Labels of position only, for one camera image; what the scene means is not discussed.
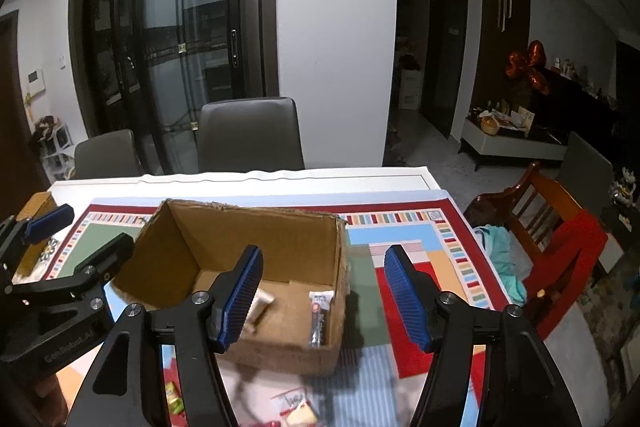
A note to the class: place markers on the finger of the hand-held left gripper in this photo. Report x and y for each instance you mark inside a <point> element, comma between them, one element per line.
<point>107,257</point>
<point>47,222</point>

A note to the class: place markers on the red foil balloons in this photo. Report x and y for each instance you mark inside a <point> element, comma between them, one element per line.
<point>535,54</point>

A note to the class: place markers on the white low cabinet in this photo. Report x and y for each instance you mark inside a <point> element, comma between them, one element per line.
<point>510,147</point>

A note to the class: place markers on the dark hallway door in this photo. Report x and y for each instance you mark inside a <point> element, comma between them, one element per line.
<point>442,57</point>

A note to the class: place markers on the teal cloth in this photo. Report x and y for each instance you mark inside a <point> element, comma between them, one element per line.
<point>500,247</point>

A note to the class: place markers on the red garment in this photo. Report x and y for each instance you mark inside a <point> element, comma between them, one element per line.
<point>575,247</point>

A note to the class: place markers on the small grey dining chair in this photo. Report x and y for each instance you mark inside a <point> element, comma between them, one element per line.
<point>107,157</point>

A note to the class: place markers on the dark sideboard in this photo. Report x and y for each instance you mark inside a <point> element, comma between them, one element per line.
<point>585,107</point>

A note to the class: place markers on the dark packet with white label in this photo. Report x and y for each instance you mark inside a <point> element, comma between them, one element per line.
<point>319,317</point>

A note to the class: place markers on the brown cork box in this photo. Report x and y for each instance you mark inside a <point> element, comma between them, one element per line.
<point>30,259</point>

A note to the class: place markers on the dark cloth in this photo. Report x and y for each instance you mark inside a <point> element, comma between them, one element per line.
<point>485,209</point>

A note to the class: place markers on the wooden armchair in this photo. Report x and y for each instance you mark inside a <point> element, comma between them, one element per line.
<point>537,192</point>

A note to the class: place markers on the large grey dining chair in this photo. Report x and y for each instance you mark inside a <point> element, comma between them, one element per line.
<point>250,132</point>

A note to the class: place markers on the black glass sliding door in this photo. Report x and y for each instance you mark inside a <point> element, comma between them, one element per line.
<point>165,32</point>

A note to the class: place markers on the colourful patterned table mat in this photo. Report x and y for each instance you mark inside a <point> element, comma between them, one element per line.
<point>440,267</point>

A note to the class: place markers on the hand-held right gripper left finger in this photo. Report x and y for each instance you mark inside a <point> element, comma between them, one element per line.
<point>242,302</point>

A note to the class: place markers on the white wall intercom panel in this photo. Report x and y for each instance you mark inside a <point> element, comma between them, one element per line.
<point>36,81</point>

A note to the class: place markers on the green candy packet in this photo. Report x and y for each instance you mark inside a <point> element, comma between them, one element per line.
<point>172,399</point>

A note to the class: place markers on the cardboard box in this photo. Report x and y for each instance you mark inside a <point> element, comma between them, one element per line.
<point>280,232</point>

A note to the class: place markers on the woven basket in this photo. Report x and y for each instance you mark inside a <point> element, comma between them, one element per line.
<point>490,123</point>

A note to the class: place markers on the white box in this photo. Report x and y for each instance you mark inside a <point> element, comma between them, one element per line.
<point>408,89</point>

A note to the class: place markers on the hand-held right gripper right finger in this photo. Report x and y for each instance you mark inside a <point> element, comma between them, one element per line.
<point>407,302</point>

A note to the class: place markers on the clear labelled snack packet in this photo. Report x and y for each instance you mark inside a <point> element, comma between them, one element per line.
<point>299,409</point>

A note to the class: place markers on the patterned floor rug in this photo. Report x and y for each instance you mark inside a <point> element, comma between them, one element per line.
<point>610,307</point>

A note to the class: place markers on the decorative figurines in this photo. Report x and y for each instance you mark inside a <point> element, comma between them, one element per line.
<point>625,187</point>

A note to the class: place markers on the beige snack packet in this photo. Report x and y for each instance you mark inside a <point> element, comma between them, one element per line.
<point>263,304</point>

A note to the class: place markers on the standing greeting card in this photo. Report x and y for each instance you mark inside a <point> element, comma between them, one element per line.
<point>523,117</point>

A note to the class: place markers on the white storage shelf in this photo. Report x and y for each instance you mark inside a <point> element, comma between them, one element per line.
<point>55,157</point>

